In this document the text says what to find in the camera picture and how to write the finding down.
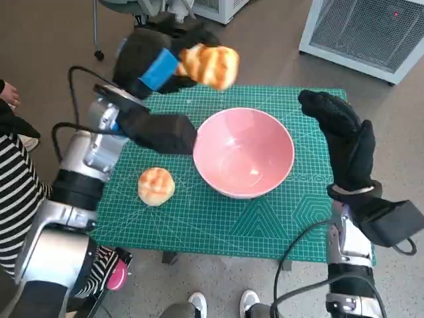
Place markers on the grey leg with white foot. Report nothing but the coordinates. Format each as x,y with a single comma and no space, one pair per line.
198,303
249,301

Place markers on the person in striped clothing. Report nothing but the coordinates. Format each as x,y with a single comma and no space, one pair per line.
16,172

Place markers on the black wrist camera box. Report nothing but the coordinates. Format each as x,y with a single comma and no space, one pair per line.
162,132
391,218

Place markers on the grey table leg bracket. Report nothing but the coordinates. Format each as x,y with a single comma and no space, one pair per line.
286,265

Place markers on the round toy bread bun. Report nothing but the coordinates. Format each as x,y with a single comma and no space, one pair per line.
155,187

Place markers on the large white mesh cabinet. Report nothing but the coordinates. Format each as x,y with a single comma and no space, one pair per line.
361,33

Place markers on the green cutting mat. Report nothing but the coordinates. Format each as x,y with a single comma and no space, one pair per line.
215,225

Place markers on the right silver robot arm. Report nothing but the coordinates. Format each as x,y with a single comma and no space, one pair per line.
351,245

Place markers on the left black wrist camera box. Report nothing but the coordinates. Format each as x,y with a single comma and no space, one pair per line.
162,132

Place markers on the seated person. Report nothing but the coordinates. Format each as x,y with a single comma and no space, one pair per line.
177,10

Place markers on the right black wrist camera box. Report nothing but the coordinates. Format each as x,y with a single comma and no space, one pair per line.
391,218

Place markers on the small white cabinet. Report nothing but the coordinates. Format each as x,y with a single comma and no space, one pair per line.
222,10

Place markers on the pink bowl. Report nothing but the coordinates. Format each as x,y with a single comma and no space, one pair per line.
245,145

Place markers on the long striped toy bread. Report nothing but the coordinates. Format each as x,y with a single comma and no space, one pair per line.
212,66

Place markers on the right robot hand black glove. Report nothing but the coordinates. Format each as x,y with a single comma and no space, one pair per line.
348,145

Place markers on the person's hand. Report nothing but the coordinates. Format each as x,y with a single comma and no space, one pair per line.
10,92

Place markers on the left robot hand blue tape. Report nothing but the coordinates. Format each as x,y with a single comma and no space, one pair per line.
142,53

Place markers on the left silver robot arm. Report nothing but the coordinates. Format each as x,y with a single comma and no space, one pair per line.
49,238

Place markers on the grey office chair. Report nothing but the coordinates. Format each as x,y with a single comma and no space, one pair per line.
96,33

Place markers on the black table leg bracket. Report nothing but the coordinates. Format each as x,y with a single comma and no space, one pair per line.
170,258

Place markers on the pink round object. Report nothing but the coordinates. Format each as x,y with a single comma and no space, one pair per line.
117,276

